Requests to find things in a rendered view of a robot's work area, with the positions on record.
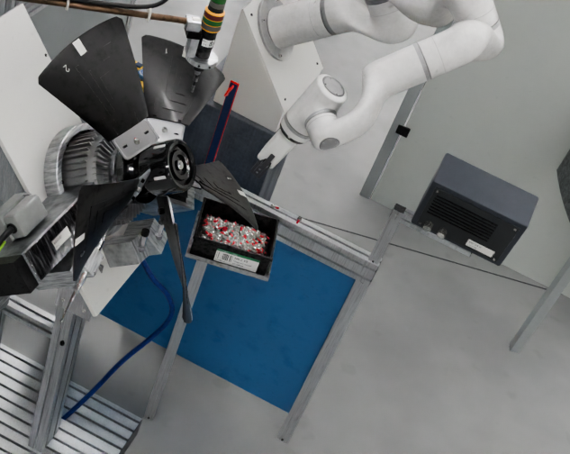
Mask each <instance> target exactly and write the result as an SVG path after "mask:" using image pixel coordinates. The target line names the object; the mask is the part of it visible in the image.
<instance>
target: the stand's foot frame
mask: <svg viewBox="0 0 570 454"><path fill-rule="evenodd" d="M44 368H45V367H44V366H43V365H41V364H39V363H37V362H35V361H33V360H32V359H29V358H27V357H25V356H24V355H22V354H20V353H19V352H17V351H15V350H12V349H10V348H8V347H6V346H5V345H4V344H2V343H0V454H124V453H125V451H126V450H127V449H128V448H129V446H130V445H131V443H132V441H133V440H134V438H135V437H136V435H137V434H138V431H139V428H140V424H141V421H142V419H141V418H140V417H139V416H137V415H135V414H133V413H130V412H128V411H126V410H125V409H123V408H121V407H120V406H118V405H116V404H113V403H112V402H110V401H108V400H106V399H104V398H102V397H101V396H99V395H97V394H93V395H92V396H91V397H90V398H89V399H88V400H87V401H86V402H85V403H84V404H82V405H81V406H80V407H79V408H78V409H77V410H76V411H75V412H74V413H73V414H71V415H70V416H69V417H68V418H67V419H66V420H63V419H61V418H60V423H59V429H58V432H57V433H56V434H55V436H54V435H53V439H51V441H50V442H49V444H48V445H47V447H46V448H45V449H44V450H43V452H42V453H40V452H39V451H37V450H36V447H34V449H33V448H31V447H29V446H28V444H29V439H30V435H31V431H32V423H33V419H34V415H35V410H36V406H37V402H38V397H39V393H40V389H41V381H42V377H43V373H44ZM88 392H89V390H87V389H85V388H84V387H82V386H80V385H78V384H76V383H74V382H72V381H71V380H70V382H69V386H68V392H67V396H66V400H65V403H64V407H63V411H62V415H61V417H62V416H63V415H64V414H65V413H67V412H68V411H69V410H70V409H71V408H72V407H73V406H74V405H75V404H77V403H78V402H79V401H80V400H81V399H82V398H83V397H84V396H85V395H86V394H87V393H88Z"/></svg>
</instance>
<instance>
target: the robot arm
mask: <svg viewBox="0 0 570 454"><path fill-rule="evenodd" d="M365 2H366V6H365V5H363V4H362V3H360V2H359V1H358V0H299V1H295V2H292V3H289V4H285V5H284V4H283V3H282V2H281V1H280V0H261V2H260V3H259V6H258V30H259V34H260V37H261V40H262V42H263V44H264V46H265V48H266V50H267V52H268V53H269V54H270V55H271V57H272V58H274V59H276V60H279V61H282V60H286V59H289V58H290V56H291V55H292V52H293V49H294V45H298V44H302V43H306V42H309V41H316V40H319V39H323V38H327V37H330V36H334V35H337V34H342V33H345V32H358V33H360V34H363V35H365V36H367V37H368V38H371V39H373V40H376V41H380V42H382V43H388V44H395V43H400V42H404V41H406V40H408V39H409V38H411V36H412V35H413V34H414V33H415V31H416V29H417V26H418V24H421V25H426V26H430V27H443V26H445V25H447V24H449V23H451V22H452V21H453V20H454V21H455V24H454V25H452V26H451V27H450V28H448V29H446V30H445V31H443V32H439V33H437V34H435V35H432V36H430V37H429V38H426V39H424V40H422V41H418V42H416V43H413V44H412V45H410V46H407V47H405V48H403V49H401V50H398V51H396V52H393V53H391V54H389V55H387V56H384V57H382V58H380V59H377V60H375V61H373V62H371V63H369V64H368V65H366V66H365V67H364V68H363V70H362V94H361V97H360V99H359V101H358V103H357V105H356V106H355V107H354V109H353V110H352V111H350V112H349V113H347V114H345V115H344V116H342V117H340V118H338V116H337V113H338V110H339V108H340V107H341V106H342V105H343V103H344V102H345V101H346V99H347V92H346V90H345V88H344V86H343V85H342V84H341V83H340V82H339V81H338V80H337V79H336V78H335V77H332V76H330V75H327V74H321V75H319V76H317V77H316V78H315V80H314V81H313V82H312V83H311V84H310V86H309V87H308V88H307V89H306V90H305V91H304V92H303V94H302V95H301V96H300V97H299V98H298V99H297V101H296V102H295V103H294V104H293V105H292V106H291V108H290V109H289V110H288V111H287V112H286V113H285V115H284V116H283V117H282V119H281V123H280V129H279V130H278V131H277V132H276V134H275V135H274V136H273V137H272V138H271V139H270V140H269V141H268V143H267V144H266V145H265V146H264V148H263V149H262V150H261V151H260V152H259V154H258V159H259V161H258V162H257V163H256V164H255V165H254V166H253V167H252V169H251V170H250V172H251V173H252V174H253V175H254V176H255V177H257V178H258V179H260V178H261V177H262V176H263V175H264V174H265V173H266V172H267V171H268V169H269V168H273V167H274V166H275V165H276V164H278V163H279V162H280V161H281V160H282V159H283V158H284V157H285V156H286V154H287V153H288V152H289V151H290V150H291V149H292V148H293V147H294V146H295V145H296V144H304V143H305V142H307V141H309V140H311V143H312V145H313V147H314V148H315V149H317V150H331V149H334V148H337V147H338V146H341V145H343V144H345V143H347V142H350V141H353V140H354V139H356V138H358V137H359V136H361V135H363V134H364V133H365V132H366V131H368V129H369V128H370V127H371V126H372V125H373V124H374V122H375V120H376V118H377V116H378V115H379V113H380V111H381V108H382V106H383V104H384V102H385V100H386V99H387V98H388V97H389V96H391V95H394V94H397V93H399V92H402V91H403V90H406V89H408V88H411V87H413V86H417V85H419V84H421V83H424V82H426V81H429V80H431V79H433V78H435V77H439V76H441V75H443V74H446V73H448V72H450V71H452V70H454V69H457V68H460V67H463V66H464V65H466V64H468V63H470V62H472V61H486V60H489V59H493V58H495V57H496V56H498V55H499V54H500V53H501V52H502V50H503V47H504V35H503V31H502V26H501V23H500V20H499V17H498V14H497V11H496V8H495V5H494V2H493V0H365Z"/></svg>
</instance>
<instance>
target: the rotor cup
mask: <svg viewBox="0 0 570 454"><path fill-rule="evenodd" d="M164 144H166V145H165V147H161V148H156V149H153V148H154V147H155V146H159V145H164ZM179 160H181V161H182V162H183V168H182V169H179V168H178V166H177V162H178V161H179ZM148 167H150V173H149V176H148V177H147V179H146V181H145V183H144V185H143V187H142V188H141V191H140V192H139V194H138V195H137V196H136V198H135V200H134V201H133V200H132V202H134V203H135V204H147V203H150V202H152V201H153V200H154V199H155V198H156V196H157V195H169V194H174V193H180V192H185V191H186V190H188V189H190V188H191V187H192V185H193V184H194V182H195V176H196V165H195V157H194V154H193V152H192V151H191V149H190V147H189V146H188V145H187V144H186V143H185V142H184V141H182V140H180V139H171V140H166V141H158V142H155V143H153V144H152V145H150V146H149V147H147V148H146V149H145V150H143V151H142V152H140V153H139V154H137V155H135V156H134V157H132V158H131V159H125V158H124V157H123V156H122V154H121V153H120V151H119V153H118V156H117V160H116V175H117V179H118V182H121V181H126V180H131V179H135V178H136V177H138V176H139V175H140V174H141V173H142V172H143V171H144V170H146V169H147V168H148ZM162 176H165V177H166V178H165V179H160V180H154V177H162Z"/></svg>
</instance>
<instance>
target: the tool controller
mask: <svg viewBox="0 0 570 454"><path fill-rule="evenodd" d="M537 203H538V197H537V196H535V195H533V194H531V193H529V192H527V191H525V190H523V189H521V188H519V187H517V186H514V185H512V184H510V183H508V182H506V181H504V180H502V179H500V178H498V177H496V176H494V175H492V174H490V173H488V172H486V171H484V170H482V169H480V168H477V167H475V166H473V165H471V164H469V163H467V162H465V161H463V160H462V159H459V158H457V157H455V156H453V155H451V154H449V153H447V154H445V156H444V158H443V160H442V161H441V162H440V164H439V167H438V169H437V171H436V173H435V175H434V176H433V178H432V180H431V181H430V184H429V186H428V187H427V189H426V191H425V193H424V195H423V197H422V199H421V201H420V203H419V205H418V207H417V209H416V211H415V213H414V216H413V217H412V223H413V224H415V225H417V226H419V227H421V228H422V229H423V230H424V231H426V232H431V233H433V234H435V235H437V236H438V237H439V238H440V239H444V240H446V241H449V242H451V243H453V244H455V245H457V246H459V247H461V248H463V249H465V250H468V251H470V252H472V253H474V254H475V255H477V256H479V257H481V258H483V259H486V260H488V261H490V262H492V263H493V264H495V265H497V266H500V265H501V264H502V263H503V261H504V260H505V259H506V257H507V256H508V254H509V253H510V252H511V250H512V249H513V247H514V246H515V244H516V243H517V242H518V240H519V239H520V237H521V236H522V234H523V233H524V232H525V231H526V230H527V228H528V227H529V223H530V220H531V217H532V215H533V213H534V211H535V208H536V205H537Z"/></svg>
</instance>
